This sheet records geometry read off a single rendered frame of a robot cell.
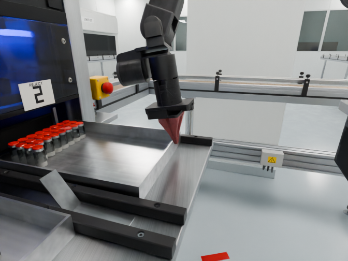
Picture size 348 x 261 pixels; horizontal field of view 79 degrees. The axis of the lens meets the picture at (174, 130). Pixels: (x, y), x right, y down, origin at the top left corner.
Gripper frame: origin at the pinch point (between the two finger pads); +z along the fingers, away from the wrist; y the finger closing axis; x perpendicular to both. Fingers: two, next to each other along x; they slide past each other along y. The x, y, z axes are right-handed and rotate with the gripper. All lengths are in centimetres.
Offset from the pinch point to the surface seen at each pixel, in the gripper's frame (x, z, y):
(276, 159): -78, 47, -33
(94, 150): 4.8, -0.1, 20.2
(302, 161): -84, 52, -48
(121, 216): 23.2, 2.6, 2.7
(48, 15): -1.7, -33.0, 27.0
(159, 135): -5.8, 0.8, 6.5
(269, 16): -143, -35, -38
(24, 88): 9.2, -17.7, 29.7
